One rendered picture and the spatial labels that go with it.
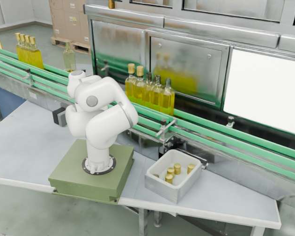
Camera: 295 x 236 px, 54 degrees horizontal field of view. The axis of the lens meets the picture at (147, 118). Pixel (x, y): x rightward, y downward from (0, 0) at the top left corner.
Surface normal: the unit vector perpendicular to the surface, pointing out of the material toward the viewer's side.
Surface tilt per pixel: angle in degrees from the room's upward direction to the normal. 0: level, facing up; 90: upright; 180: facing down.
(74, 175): 2
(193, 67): 90
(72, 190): 90
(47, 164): 0
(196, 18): 90
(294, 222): 90
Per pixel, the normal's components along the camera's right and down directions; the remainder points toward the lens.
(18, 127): 0.00, -0.85
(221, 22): -0.60, 0.41
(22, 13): 0.80, 0.31
